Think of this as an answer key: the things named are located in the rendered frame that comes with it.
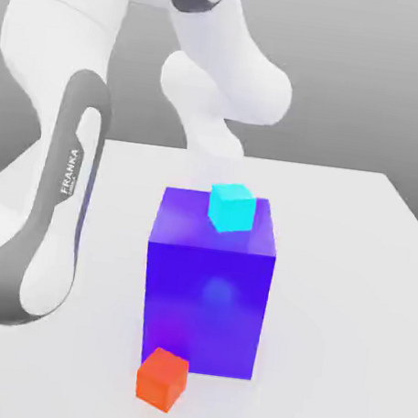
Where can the large blue box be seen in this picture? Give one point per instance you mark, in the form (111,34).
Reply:
(205,297)

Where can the small cyan cube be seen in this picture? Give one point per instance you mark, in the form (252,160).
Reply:
(232,208)

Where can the small orange cube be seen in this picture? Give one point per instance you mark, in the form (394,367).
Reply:
(160,380)

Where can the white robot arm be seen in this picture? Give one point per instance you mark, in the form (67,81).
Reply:
(59,47)

